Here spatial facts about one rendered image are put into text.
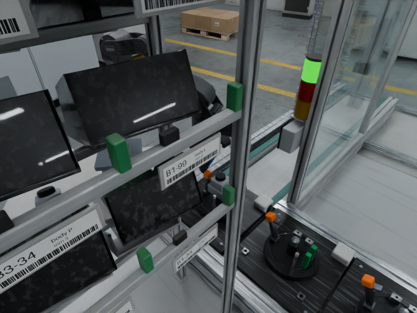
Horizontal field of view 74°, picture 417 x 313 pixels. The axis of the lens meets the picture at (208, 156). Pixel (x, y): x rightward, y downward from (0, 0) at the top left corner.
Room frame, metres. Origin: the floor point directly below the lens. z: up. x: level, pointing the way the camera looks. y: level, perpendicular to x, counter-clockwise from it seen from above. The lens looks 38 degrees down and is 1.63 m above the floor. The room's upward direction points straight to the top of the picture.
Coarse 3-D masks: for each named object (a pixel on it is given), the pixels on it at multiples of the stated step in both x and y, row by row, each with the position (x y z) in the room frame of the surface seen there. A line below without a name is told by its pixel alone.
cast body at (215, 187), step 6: (216, 174) 0.60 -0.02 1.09; (222, 174) 0.60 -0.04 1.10; (216, 180) 0.59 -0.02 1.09; (222, 180) 0.58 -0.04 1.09; (228, 180) 0.59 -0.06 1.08; (210, 186) 0.59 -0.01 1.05; (216, 186) 0.58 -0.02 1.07; (222, 186) 0.56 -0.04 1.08; (210, 192) 0.59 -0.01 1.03; (216, 192) 0.58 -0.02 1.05
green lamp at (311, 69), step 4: (308, 60) 0.64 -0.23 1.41; (304, 64) 0.65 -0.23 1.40; (308, 64) 0.64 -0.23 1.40; (312, 64) 0.63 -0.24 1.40; (316, 64) 0.63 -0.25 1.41; (320, 64) 0.63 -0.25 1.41; (304, 68) 0.65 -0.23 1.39; (308, 68) 0.63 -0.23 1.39; (312, 68) 0.63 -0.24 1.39; (316, 68) 0.63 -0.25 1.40; (304, 72) 0.64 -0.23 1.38; (308, 72) 0.63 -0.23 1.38; (312, 72) 0.63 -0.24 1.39; (316, 72) 0.63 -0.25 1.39; (304, 76) 0.64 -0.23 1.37; (308, 76) 0.63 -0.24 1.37; (312, 76) 0.63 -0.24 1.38; (316, 76) 0.62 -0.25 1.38; (304, 80) 0.64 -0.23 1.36; (308, 80) 0.63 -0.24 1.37; (312, 80) 0.63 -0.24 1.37; (316, 80) 0.63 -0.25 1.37
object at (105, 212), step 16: (144, 176) 0.47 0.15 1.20; (192, 176) 0.31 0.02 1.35; (112, 192) 0.41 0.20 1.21; (128, 192) 0.26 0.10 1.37; (144, 192) 0.27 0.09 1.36; (160, 192) 0.28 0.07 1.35; (176, 192) 0.29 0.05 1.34; (192, 192) 0.30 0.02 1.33; (112, 208) 0.24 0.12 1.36; (128, 208) 0.25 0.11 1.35; (144, 208) 0.26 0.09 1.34; (160, 208) 0.26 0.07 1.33; (176, 208) 0.27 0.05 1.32; (192, 208) 0.28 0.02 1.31; (112, 224) 0.24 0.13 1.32; (128, 224) 0.24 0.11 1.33; (144, 224) 0.24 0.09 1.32; (160, 224) 0.25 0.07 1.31; (128, 240) 0.23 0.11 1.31
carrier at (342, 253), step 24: (288, 216) 0.55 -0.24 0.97; (264, 240) 0.47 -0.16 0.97; (288, 240) 0.45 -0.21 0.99; (312, 240) 0.44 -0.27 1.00; (240, 264) 0.39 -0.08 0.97; (264, 264) 0.39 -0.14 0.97; (288, 264) 0.38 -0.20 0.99; (312, 264) 0.38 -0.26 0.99; (336, 264) 0.39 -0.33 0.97; (264, 288) 0.33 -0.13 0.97; (288, 288) 0.33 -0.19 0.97; (312, 288) 0.33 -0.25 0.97; (312, 312) 0.28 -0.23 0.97
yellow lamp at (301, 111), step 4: (296, 104) 0.65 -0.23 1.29; (300, 104) 0.63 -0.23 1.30; (304, 104) 0.63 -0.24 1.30; (308, 104) 0.63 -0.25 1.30; (296, 108) 0.64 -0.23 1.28; (300, 108) 0.63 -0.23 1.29; (304, 108) 0.63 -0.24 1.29; (308, 108) 0.62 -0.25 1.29; (296, 112) 0.64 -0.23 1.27; (300, 112) 0.63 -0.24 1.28; (304, 112) 0.63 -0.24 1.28; (308, 112) 0.63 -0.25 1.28; (296, 116) 0.64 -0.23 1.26; (300, 116) 0.63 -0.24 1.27; (304, 116) 0.63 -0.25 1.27
